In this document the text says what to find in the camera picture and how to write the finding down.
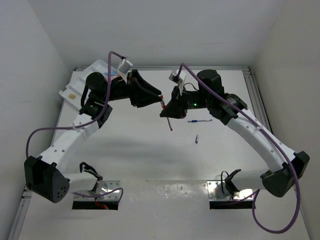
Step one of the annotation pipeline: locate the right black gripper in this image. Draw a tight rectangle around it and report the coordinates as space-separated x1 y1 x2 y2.
159 84 211 119

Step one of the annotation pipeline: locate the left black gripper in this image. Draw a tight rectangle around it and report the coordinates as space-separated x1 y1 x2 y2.
100 69 161 108

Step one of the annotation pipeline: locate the red pen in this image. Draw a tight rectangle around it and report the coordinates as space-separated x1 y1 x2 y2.
160 95 173 132

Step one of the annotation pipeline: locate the yellow eraser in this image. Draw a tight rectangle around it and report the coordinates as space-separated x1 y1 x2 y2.
68 94 76 99

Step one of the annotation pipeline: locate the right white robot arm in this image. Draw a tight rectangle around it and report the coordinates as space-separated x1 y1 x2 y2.
160 69 310 198

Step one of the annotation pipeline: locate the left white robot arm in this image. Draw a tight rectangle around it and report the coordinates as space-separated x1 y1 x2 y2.
24 69 162 203

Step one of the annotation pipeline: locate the blue pen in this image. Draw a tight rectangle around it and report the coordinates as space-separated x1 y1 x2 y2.
187 119 212 123

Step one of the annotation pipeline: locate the white compartment tray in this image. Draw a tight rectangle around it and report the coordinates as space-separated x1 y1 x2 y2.
58 59 120 111

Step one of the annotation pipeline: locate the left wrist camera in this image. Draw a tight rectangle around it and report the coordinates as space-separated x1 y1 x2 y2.
117 58 133 75

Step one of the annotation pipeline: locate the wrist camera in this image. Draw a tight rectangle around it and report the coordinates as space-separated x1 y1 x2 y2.
168 69 186 86
117 58 133 75

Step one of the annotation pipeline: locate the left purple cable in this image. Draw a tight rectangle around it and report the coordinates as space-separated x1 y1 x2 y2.
25 50 126 201

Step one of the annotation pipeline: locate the purple cable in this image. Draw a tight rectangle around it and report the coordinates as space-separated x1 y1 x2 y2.
178 62 301 234
25 50 126 201

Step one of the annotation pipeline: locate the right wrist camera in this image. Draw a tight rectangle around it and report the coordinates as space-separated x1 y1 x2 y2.
168 69 186 86

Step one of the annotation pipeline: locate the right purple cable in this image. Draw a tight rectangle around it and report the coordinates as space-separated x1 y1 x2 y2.
178 62 301 234

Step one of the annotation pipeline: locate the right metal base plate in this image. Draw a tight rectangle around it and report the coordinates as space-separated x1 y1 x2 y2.
207 180 254 202

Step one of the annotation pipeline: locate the metal base plate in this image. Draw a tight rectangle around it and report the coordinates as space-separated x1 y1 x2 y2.
207 180 254 202
74 180 122 202

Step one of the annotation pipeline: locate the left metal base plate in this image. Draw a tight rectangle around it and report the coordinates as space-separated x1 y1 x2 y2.
74 180 122 202

